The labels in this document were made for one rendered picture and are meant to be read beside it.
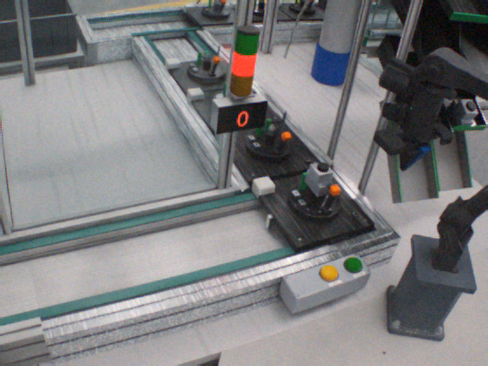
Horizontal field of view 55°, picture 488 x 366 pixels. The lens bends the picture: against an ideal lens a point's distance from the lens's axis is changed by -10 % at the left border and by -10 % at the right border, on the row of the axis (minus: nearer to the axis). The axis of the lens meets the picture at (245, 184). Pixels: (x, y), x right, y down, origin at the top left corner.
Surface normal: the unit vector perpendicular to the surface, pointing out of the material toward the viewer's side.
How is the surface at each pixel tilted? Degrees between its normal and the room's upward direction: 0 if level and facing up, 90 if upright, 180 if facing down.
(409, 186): 45
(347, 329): 0
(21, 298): 0
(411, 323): 90
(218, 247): 0
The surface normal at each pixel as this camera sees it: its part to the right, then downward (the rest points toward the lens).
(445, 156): 0.27, -0.10
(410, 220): 0.11, -0.77
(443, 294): -0.18, 0.60
